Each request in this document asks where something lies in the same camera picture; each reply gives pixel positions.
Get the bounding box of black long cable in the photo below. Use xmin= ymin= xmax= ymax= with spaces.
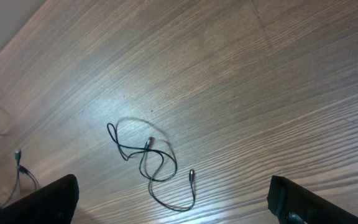
xmin=0 ymin=149 xmax=42 ymax=209

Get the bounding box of black short cable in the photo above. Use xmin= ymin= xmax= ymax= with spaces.
xmin=106 ymin=123 xmax=196 ymax=212

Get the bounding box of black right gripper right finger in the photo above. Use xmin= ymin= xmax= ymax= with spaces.
xmin=267 ymin=175 xmax=358 ymax=224

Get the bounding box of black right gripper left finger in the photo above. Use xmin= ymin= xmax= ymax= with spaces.
xmin=0 ymin=174 xmax=79 ymax=224

